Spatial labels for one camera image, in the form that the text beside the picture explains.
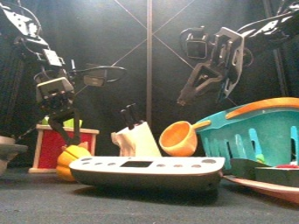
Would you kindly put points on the yellow orange fruit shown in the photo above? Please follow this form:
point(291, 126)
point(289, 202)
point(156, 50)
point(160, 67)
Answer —
point(70, 160)

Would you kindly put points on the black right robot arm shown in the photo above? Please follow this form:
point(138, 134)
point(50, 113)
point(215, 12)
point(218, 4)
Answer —
point(273, 24)

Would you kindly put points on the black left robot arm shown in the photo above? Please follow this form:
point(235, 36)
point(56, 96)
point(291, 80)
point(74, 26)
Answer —
point(23, 26)

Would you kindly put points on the lime green toy piece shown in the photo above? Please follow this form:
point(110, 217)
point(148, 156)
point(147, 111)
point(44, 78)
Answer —
point(72, 122)

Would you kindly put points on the red wooden box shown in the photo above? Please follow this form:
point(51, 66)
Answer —
point(48, 148)

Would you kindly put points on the grey bowl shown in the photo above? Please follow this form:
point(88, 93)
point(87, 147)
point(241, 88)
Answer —
point(10, 151)

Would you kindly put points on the white toy knife block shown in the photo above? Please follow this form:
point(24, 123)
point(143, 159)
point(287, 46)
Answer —
point(138, 141)

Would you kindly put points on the orange toy measuring cup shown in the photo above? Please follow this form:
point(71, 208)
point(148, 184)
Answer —
point(179, 139)

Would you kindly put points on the white digital kitchen scale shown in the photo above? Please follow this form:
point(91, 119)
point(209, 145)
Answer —
point(147, 172)

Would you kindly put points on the small red toy piece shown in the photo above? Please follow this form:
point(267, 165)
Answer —
point(287, 166)

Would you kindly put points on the dark green toy box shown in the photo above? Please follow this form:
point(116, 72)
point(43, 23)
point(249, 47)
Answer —
point(273, 175)

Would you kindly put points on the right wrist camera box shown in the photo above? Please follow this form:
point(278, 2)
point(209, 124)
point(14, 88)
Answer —
point(195, 46)

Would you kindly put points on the grey metal frame pole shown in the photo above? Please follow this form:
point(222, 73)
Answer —
point(150, 73)

